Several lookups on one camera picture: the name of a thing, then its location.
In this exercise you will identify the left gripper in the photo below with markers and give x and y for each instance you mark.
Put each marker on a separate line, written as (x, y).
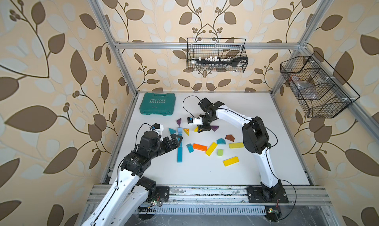
(168, 142)

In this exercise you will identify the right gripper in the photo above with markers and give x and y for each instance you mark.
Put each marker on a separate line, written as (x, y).
(203, 127)

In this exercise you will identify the teal triangle block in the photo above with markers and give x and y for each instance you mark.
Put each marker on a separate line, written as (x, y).
(172, 131)

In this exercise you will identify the teal long block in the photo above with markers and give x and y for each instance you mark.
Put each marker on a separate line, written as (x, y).
(180, 155)

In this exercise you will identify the dark purple triangle block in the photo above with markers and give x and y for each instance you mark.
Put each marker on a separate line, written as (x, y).
(214, 127)

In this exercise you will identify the teal wedge block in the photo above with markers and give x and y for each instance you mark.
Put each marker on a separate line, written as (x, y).
(190, 148)

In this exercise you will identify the orange rectangular block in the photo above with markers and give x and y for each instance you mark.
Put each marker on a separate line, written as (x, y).
(200, 147)

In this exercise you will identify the long yellow block diagonal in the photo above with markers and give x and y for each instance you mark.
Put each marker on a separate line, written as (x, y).
(211, 149)

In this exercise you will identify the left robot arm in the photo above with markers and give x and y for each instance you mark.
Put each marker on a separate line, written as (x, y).
(131, 189)

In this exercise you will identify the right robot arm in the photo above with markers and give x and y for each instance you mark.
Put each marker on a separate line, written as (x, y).
(255, 138)

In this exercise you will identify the brown house-shaped block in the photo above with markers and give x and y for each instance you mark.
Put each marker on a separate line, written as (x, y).
(230, 137)

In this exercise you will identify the teal house-shaped block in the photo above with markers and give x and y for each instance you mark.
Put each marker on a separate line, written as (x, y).
(221, 141)

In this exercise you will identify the green plastic tool case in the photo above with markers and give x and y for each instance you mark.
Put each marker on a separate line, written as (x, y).
(158, 104)

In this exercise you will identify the light green cube centre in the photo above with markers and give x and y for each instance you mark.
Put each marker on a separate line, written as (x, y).
(220, 152)

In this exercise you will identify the socket bit holder strip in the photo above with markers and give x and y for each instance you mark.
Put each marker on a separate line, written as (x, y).
(214, 62)

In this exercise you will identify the yellow long block bottom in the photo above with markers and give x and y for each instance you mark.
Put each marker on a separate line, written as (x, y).
(231, 161)

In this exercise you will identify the clear plastic bag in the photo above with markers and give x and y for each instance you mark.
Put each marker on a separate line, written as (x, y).
(304, 90)

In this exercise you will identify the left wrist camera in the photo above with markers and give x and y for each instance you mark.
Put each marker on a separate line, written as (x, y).
(158, 128)

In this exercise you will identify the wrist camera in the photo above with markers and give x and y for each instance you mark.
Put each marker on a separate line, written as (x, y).
(194, 121)
(158, 128)

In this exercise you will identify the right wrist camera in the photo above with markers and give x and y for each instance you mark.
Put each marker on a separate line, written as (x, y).
(194, 121)

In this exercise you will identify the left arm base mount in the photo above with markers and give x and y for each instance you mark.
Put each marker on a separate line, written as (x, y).
(157, 195)

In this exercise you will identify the aluminium rail front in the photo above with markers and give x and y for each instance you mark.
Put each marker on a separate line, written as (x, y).
(238, 195)

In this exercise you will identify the black wire basket back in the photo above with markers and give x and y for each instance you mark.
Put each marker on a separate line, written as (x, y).
(215, 47)

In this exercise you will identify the black wire basket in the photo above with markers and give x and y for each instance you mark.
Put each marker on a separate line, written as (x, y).
(215, 47)
(321, 90)

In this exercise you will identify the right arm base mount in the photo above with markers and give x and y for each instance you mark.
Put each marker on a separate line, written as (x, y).
(264, 194)

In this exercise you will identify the black wire basket right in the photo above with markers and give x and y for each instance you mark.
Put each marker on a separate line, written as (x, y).
(321, 90)

